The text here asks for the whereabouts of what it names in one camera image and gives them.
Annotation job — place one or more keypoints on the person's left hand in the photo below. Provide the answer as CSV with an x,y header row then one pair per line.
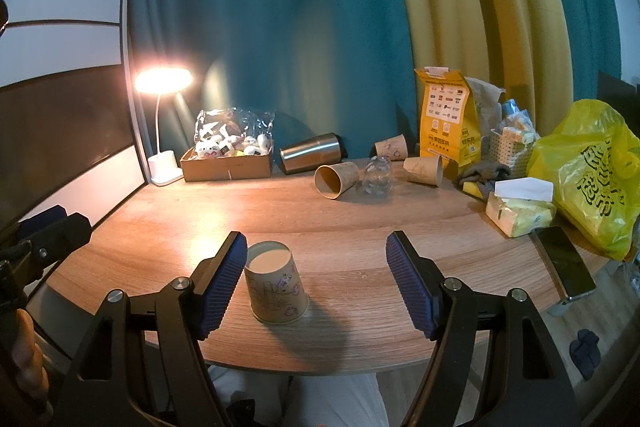
x,y
29,352

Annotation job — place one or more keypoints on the grey cloth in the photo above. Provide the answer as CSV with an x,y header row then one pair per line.
x,y
477,174

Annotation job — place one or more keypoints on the dark blue slipper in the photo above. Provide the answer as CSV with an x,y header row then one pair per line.
x,y
585,347

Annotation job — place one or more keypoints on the cardboard box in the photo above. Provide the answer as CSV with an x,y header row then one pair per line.
x,y
227,164

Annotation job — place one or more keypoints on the yellow plastic bag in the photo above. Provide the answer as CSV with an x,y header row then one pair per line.
x,y
587,177

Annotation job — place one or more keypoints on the stainless steel tumbler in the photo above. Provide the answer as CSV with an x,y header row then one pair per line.
x,y
312,152

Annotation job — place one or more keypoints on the clear plastic bottle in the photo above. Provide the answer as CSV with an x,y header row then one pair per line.
x,y
377,177

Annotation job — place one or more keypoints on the black smartphone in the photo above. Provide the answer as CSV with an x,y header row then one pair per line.
x,y
565,264

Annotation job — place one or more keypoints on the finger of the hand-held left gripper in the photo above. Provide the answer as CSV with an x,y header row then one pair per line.
x,y
45,216
62,234

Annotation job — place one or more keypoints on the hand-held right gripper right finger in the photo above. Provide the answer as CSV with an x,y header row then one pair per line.
x,y
410,287

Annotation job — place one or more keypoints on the teal curtain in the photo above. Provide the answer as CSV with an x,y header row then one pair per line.
x,y
270,22

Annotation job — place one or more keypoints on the yellow paper bag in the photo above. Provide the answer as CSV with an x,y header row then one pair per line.
x,y
446,117

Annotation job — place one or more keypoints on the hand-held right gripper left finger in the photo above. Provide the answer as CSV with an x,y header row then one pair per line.
x,y
222,287

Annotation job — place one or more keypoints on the brown paper cup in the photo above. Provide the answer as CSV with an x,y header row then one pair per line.
x,y
336,180
392,148
424,169

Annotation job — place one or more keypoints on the white woven basket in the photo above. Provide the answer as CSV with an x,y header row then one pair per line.
x,y
512,149

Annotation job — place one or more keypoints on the printed paper cup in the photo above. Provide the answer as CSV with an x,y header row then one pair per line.
x,y
275,284

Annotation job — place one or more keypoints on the tissue pack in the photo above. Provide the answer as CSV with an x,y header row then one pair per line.
x,y
520,209

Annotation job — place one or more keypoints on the white desk lamp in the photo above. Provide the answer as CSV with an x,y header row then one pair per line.
x,y
162,122

